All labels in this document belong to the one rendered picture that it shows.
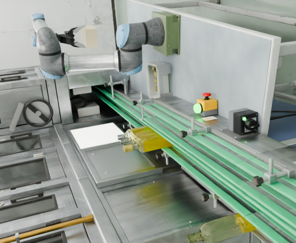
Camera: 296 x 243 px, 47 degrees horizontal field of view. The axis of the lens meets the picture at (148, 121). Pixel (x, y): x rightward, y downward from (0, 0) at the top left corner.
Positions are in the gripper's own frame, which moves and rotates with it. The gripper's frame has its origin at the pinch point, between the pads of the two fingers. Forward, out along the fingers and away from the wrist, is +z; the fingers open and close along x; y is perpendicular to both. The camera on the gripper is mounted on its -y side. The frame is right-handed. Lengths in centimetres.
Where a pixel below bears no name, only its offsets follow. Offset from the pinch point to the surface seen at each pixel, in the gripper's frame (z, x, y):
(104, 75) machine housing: 14.7, 34.9, 20.4
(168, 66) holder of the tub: 34, 10, -58
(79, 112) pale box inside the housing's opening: -7, 65, 28
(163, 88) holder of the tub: 30, 22, -60
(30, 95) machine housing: -42, 43, 21
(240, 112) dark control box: 31, 8, -132
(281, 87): 99, 25, -79
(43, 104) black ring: -34, 50, 17
